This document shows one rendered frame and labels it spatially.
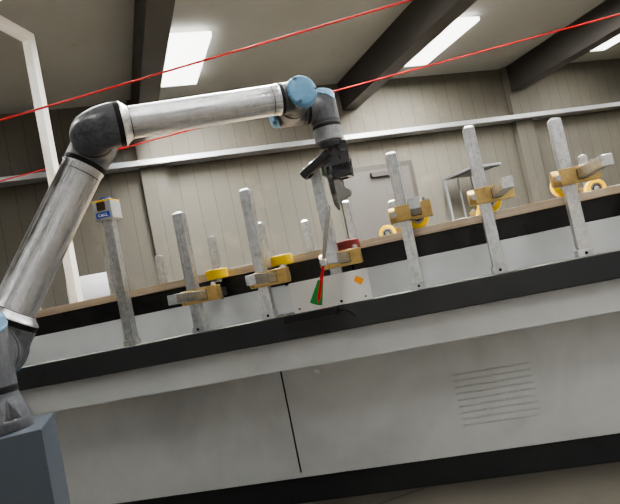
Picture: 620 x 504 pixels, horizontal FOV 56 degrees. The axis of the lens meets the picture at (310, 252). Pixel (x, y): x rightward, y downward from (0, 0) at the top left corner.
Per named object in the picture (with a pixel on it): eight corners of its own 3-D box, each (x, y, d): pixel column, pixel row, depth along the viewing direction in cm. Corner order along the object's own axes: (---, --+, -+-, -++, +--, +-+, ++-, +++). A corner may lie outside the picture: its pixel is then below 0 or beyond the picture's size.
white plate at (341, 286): (372, 298, 185) (366, 267, 186) (294, 313, 190) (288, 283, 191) (372, 298, 186) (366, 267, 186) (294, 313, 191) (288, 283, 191)
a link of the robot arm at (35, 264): (-63, 372, 139) (74, 102, 155) (-42, 366, 156) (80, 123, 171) (2, 394, 142) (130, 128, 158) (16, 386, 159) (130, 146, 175)
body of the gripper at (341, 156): (352, 175, 178) (344, 136, 179) (325, 181, 180) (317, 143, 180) (355, 178, 185) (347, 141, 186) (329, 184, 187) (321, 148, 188)
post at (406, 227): (427, 298, 183) (395, 149, 185) (416, 300, 183) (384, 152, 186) (427, 297, 186) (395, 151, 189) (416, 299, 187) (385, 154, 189)
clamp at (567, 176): (603, 177, 172) (599, 160, 172) (555, 187, 174) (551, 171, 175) (597, 179, 178) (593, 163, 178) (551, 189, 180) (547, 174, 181)
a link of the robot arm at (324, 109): (299, 97, 187) (328, 94, 190) (307, 135, 186) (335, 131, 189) (307, 86, 178) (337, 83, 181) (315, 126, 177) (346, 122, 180)
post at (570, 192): (596, 271, 173) (560, 115, 176) (584, 273, 174) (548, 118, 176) (593, 271, 177) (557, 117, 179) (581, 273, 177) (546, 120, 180)
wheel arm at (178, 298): (178, 306, 173) (176, 292, 173) (168, 308, 174) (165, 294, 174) (228, 296, 216) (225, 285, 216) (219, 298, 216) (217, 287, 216)
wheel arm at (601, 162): (615, 163, 150) (612, 150, 150) (601, 167, 150) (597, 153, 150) (569, 187, 199) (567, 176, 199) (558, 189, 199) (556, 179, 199)
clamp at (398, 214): (433, 214, 181) (429, 198, 182) (390, 223, 184) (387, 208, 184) (433, 215, 187) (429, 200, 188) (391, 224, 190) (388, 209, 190)
